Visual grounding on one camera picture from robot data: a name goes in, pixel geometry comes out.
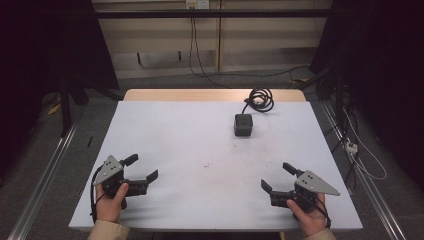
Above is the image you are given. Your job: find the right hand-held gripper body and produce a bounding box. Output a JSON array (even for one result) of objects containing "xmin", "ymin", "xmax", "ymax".
[{"xmin": 269, "ymin": 169, "xmax": 341, "ymax": 214}]

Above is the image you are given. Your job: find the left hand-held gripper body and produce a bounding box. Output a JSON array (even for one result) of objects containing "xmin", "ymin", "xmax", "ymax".
[{"xmin": 92, "ymin": 154, "xmax": 149, "ymax": 211}]

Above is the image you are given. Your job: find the person's right hand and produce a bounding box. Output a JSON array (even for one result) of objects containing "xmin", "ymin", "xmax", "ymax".
[{"xmin": 285, "ymin": 193, "xmax": 331, "ymax": 238}]

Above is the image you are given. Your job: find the person's left hand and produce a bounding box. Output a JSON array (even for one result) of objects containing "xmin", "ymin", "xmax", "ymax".
[{"xmin": 94, "ymin": 182, "xmax": 130, "ymax": 224}]

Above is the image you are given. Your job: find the white power strip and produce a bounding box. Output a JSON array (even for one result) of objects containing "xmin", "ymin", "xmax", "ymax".
[{"xmin": 345, "ymin": 140, "xmax": 359, "ymax": 156}]

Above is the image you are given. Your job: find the black power adapter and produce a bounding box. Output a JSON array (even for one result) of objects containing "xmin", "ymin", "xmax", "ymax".
[{"xmin": 233, "ymin": 113, "xmax": 254, "ymax": 137}]

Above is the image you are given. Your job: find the black metal stand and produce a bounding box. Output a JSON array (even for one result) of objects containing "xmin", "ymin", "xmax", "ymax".
[{"xmin": 58, "ymin": 74, "xmax": 124, "ymax": 138}]

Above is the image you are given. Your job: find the black curtain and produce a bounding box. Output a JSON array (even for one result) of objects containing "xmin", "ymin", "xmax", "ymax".
[
  {"xmin": 309, "ymin": 0, "xmax": 424, "ymax": 191},
  {"xmin": 0, "ymin": 0, "xmax": 120, "ymax": 181}
]

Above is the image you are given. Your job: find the black horizontal metal bar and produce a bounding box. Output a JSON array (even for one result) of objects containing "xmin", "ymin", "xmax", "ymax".
[{"xmin": 93, "ymin": 9, "xmax": 334, "ymax": 19}]

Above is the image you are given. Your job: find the right hand-held gripper cable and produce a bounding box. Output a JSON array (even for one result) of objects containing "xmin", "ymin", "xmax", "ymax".
[{"xmin": 313, "ymin": 196, "xmax": 332, "ymax": 229}]

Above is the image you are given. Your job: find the hand-held gripper cable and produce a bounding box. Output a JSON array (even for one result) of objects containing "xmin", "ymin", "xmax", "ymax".
[
  {"xmin": 313, "ymin": 196, "xmax": 332, "ymax": 229},
  {"xmin": 89, "ymin": 166, "xmax": 104, "ymax": 224}
]

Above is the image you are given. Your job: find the left hand-held gripper cable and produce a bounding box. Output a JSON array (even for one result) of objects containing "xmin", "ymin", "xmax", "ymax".
[{"xmin": 89, "ymin": 166, "xmax": 104, "ymax": 224}]

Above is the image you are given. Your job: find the aluminium floor rail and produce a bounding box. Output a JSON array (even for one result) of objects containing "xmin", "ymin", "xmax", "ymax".
[
  {"xmin": 321, "ymin": 101, "xmax": 408, "ymax": 240},
  {"xmin": 6, "ymin": 123, "xmax": 79, "ymax": 240}
]

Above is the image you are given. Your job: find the coiled black cable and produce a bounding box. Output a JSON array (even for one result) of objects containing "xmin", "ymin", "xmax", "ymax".
[{"xmin": 243, "ymin": 87, "xmax": 275, "ymax": 116}]

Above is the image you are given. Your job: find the white floor cable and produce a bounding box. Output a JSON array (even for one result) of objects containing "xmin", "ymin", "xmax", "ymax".
[{"xmin": 343, "ymin": 106, "xmax": 388, "ymax": 182}]

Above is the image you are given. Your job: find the black hanging wall cable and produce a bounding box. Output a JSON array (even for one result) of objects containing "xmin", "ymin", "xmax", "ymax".
[{"xmin": 188, "ymin": 16, "xmax": 311, "ymax": 89}]

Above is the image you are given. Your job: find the white wall socket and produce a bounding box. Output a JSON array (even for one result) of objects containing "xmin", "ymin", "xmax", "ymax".
[{"xmin": 185, "ymin": 0, "xmax": 210, "ymax": 10}]

